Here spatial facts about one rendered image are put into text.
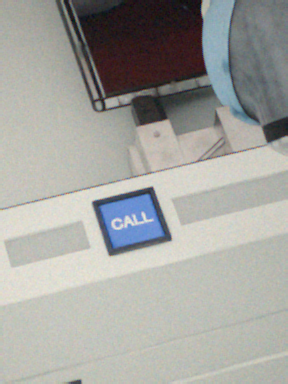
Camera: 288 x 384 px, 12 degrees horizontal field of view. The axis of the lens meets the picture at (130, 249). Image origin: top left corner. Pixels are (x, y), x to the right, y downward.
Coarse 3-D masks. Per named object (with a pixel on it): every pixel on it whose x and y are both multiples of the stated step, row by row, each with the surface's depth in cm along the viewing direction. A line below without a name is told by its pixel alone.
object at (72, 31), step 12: (60, 0) 135; (60, 12) 135; (72, 12) 135; (72, 24) 133; (72, 36) 133; (72, 48) 132; (84, 48) 132; (84, 60) 131; (84, 72) 130; (84, 84) 130; (96, 84) 129; (96, 96) 128
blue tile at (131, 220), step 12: (108, 204) 114; (120, 204) 114; (132, 204) 114; (144, 204) 114; (108, 216) 114; (120, 216) 114; (132, 216) 114; (144, 216) 114; (156, 216) 114; (108, 228) 113; (120, 228) 113; (132, 228) 113; (144, 228) 113; (156, 228) 113; (120, 240) 112; (132, 240) 112
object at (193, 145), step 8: (208, 128) 129; (176, 136) 129; (184, 136) 129; (192, 136) 129; (200, 136) 129; (208, 136) 129; (216, 136) 129; (184, 144) 128; (192, 144) 128; (200, 144) 128; (208, 144) 128; (128, 152) 128; (136, 152) 128; (184, 152) 128; (192, 152) 128; (200, 152) 128; (224, 152) 128; (128, 160) 129; (136, 160) 127; (192, 160) 127; (136, 168) 127
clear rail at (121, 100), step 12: (168, 84) 129; (180, 84) 129; (192, 84) 129; (204, 84) 130; (108, 96) 129; (120, 96) 128; (132, 96) 129; (156, 96) 129; (168, 96) 130; (96, 108) 128; (108, 108) 128
